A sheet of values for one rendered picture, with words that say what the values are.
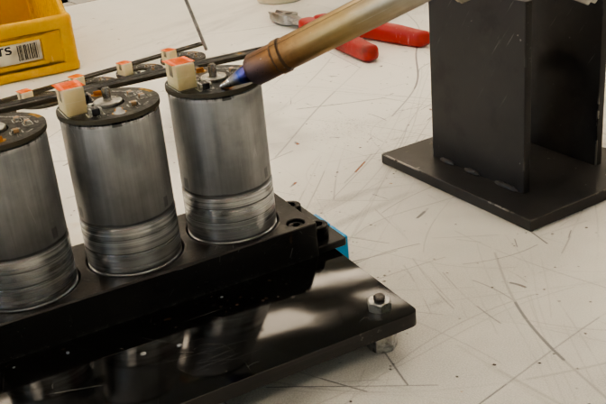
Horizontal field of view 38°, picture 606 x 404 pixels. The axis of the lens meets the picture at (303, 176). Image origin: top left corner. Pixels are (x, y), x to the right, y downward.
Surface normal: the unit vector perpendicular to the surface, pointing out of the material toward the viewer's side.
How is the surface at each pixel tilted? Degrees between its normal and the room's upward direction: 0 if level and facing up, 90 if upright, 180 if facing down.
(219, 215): 90
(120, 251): 90
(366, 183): 0
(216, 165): 90
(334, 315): 0
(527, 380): 0
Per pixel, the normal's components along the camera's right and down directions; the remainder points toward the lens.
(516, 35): -0.84, 0.28
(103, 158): -0.07, 0.40
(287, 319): -0.09, -0.91
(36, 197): 0.77, 0.18
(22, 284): 0.27, 0.36
